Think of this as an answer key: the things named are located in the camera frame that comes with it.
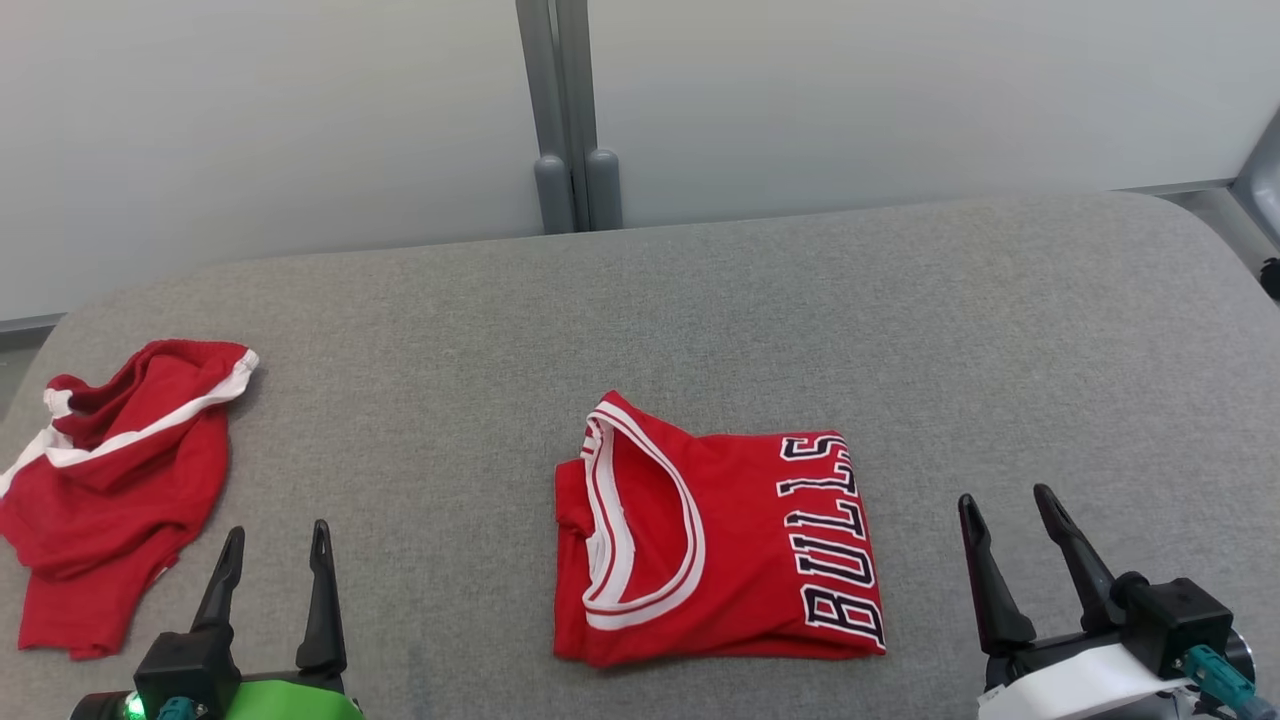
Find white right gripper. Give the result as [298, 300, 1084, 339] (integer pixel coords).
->
[957, 484, 1193, 720]

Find red Bulls basketball jersey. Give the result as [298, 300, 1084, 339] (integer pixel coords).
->
[552, 390, 890, 669]

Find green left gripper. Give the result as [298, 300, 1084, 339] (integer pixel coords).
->
[191, 519, 364, 720]

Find grey fabric sofa seat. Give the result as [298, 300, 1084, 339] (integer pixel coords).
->
[0, 190, 1280, 720]

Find red shorts with white stripe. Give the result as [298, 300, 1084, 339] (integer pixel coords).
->
[0, 339, 261, 662]

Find teal right camera cable plug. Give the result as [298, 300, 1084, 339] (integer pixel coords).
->
[1183, 644, 1259, 720]

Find grey partition post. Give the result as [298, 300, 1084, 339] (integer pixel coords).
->
[555, 0, 624, 232]
[514, 0, 579, 237]

